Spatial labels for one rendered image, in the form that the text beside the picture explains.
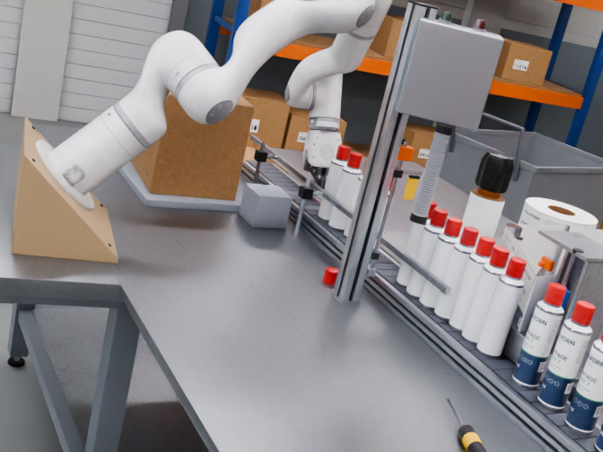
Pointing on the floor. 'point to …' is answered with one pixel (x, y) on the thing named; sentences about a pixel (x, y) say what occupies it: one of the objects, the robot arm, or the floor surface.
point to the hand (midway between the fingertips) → (320, 186)
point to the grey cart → (528, 169)
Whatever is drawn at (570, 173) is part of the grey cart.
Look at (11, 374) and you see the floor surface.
